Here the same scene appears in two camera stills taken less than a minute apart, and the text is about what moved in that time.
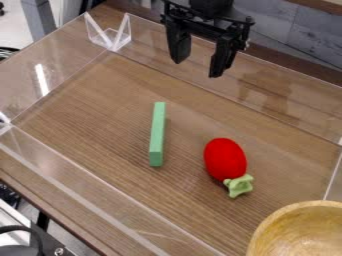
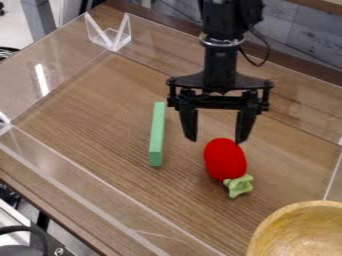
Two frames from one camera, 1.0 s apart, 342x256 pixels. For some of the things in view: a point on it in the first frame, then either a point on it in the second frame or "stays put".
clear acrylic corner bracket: [110, 38] stays put
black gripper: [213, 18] to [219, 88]
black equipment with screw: [44, 244] stays put
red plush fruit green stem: [226, 163] stays put
